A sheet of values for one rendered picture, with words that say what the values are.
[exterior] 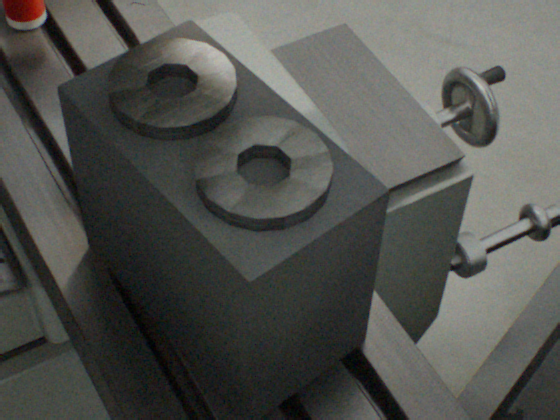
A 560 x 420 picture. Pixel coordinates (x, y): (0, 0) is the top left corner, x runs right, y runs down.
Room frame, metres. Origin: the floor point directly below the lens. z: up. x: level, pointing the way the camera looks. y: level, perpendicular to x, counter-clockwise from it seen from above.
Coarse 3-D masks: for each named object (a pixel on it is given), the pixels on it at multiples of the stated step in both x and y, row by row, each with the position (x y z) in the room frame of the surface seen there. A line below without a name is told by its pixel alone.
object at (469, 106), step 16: (448, 80) 1.04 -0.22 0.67; (464, 80) 1.01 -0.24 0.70; (480, 80) 1.00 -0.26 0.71; (496, 80) 1.02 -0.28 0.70; (448, 96) 1.04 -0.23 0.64; (464, 96) 1.02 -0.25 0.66; (480, 96) 0.98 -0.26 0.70; (432, 112) 0.96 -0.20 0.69; (448, 112) 0.99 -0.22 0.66; (464, 112) 0.99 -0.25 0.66; (480, 112) 0.99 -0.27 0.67; (496, 112) 0.97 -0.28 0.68; (464, 128) 1.00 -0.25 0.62; (480, 128) 0.98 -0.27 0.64; (496, 128) 0.96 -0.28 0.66; (480, 144) 0.97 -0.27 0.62
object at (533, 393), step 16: (544, 352) 0.66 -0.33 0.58; (528, 368) 0.64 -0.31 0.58; (544, 368) 0.64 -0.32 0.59; (528, 384) 0.61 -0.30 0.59; (544, 384) 0.61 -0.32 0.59; (512, 400) 0.59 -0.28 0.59; (528, 400) 0.59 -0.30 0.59; (544, 400) 0.59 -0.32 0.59; (496, 416) 0.57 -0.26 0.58; (512, 416) 0.57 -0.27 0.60; (528, 416) 0.56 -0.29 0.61; (544, 416) 0.57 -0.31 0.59
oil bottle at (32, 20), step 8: (8, 0) 0.79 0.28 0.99; (16, 0) 0.79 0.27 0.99; (24, 0) 0.79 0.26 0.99; (32, 0) 0.80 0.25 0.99; (40, 0) 0.80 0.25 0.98; (8, 8) 0.79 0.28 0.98; (16, 8) 0.79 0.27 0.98; (24, 8) 0.79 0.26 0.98; (32, 8) 0.79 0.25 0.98; (40, 8) 0.80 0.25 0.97; (8, 16) 0.80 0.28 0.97; (16, 16) 0.79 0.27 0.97; (24, 16) 0.79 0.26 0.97; (32, 16) 0.79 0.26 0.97; (40, 16) 0.80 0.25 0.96; (16, 24) 0.79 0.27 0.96; (24, 24) 0.79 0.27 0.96; (32, 24) 0.79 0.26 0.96; (40, 24) 0.80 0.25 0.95
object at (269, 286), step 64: (128, 64) 0.53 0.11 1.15; (192, 64) 0.53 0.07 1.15; (128, 128) 0.48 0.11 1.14; (192, 128) 0.47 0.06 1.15; (256, 128) 0.47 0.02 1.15; (128, 192) 0.46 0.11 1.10; (192, 192) 0.43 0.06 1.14; (256, 192) 0.42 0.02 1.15; (320, 192) 0.42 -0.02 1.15; (384, 192) 0.43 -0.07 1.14; (128, 256) 0.47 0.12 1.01; (192, 256) 0.40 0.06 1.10; (256, 256) 0.38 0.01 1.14; (320, 256) 0.40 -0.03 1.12; (192, 320) 0.41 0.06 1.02; (256, 320) 0.36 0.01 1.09; (320, 320) 0.40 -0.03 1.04; (256, 384) 0.36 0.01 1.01
